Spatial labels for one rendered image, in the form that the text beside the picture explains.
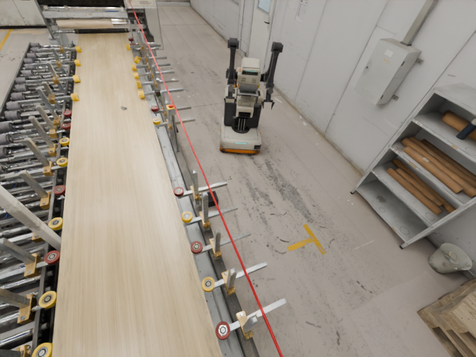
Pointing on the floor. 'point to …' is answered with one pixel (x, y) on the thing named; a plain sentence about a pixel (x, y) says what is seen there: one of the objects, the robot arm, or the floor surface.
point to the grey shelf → (435, 103)
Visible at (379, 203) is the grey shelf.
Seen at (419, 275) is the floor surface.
